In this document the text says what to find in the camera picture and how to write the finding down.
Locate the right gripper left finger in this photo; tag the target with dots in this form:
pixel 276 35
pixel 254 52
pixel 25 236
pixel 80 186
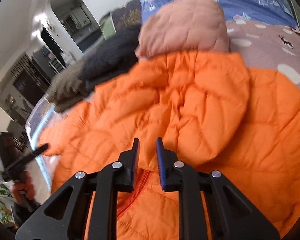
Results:
pixel 85 207

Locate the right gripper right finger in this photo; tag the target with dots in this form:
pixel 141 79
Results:
pixel 210 205

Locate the orange puffer jacket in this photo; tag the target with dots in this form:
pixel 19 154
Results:
pixel 212 111

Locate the left hand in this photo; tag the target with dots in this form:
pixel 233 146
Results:
pixel 27 187

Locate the green potted plant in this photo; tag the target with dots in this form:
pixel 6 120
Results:
pixel 6 203

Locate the olive fleece folded garment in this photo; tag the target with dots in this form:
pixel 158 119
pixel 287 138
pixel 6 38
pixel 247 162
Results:
pixel 67 89

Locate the white ladder shelf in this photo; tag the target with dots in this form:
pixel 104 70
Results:
pixel 56 65

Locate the white lucky cat figurine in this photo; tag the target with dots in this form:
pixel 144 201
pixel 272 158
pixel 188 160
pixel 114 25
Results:
pixel 68 58

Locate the black folded puffer jacket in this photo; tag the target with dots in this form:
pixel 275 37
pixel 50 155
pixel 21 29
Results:
pixel 114 57

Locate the dark tree-print quilt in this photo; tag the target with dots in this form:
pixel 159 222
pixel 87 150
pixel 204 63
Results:
pixel 123 16

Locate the pink folded puffer jacket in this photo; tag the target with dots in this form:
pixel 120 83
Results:
pixel 184 25

